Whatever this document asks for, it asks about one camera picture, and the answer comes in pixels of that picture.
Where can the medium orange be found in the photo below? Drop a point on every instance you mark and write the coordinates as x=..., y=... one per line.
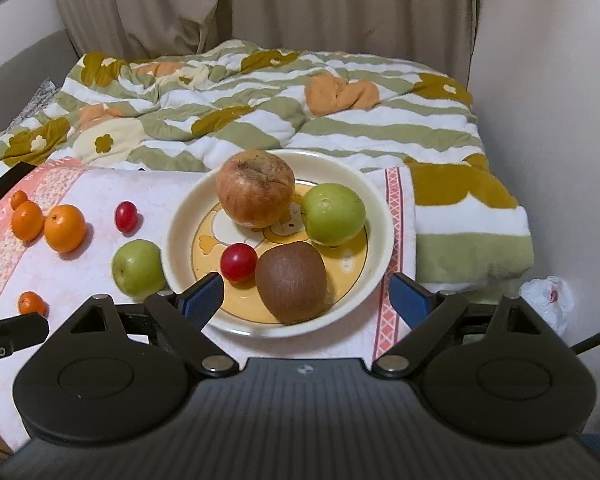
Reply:
x=27, y=221

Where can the green white striped blanket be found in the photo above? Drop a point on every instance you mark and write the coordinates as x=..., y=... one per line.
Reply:
x=192, y=112

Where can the beige curtain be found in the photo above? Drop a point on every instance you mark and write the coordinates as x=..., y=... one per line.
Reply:
x=438, y=33

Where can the pink white floral towel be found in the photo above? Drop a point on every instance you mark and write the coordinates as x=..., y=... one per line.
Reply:
x=65, y=281

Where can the grey patterned pillow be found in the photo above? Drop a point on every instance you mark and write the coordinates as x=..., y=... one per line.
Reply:
x=43, y=95

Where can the red cherry tomato on plate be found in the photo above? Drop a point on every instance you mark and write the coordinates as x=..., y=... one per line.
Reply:
x=238, y=262

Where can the small mandarin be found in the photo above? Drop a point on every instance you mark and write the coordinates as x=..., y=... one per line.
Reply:
x=18, y=198
x=30, y=302

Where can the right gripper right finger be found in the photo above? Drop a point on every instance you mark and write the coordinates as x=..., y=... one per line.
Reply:
x=441, y=321

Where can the green apple on towel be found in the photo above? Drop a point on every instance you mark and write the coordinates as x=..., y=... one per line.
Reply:
x=137, y=269

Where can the grey sofa backrest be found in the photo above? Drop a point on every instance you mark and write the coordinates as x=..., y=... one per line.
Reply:
x=50, y=58

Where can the cream plate with yellow print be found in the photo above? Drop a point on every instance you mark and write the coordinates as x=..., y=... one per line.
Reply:
x=200, y=231

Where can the red cherry tomato on towel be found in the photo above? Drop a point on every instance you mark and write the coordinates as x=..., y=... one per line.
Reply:
x=126, y=217

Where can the green apple on plate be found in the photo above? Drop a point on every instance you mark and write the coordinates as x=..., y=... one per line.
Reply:
x=332, y=214

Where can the red-yellow apple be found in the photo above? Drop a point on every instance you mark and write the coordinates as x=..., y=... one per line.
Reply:
x=255, y=188

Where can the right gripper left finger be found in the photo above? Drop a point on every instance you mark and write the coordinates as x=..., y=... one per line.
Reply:
x=158, y=338

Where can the large orange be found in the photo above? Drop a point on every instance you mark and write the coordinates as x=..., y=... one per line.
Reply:
x=64, y=228

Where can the brown kiwi fruit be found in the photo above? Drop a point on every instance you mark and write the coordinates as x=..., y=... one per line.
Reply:
x=291, y=281

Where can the white plastic bag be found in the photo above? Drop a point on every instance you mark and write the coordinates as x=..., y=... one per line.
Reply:
x=552, y=300

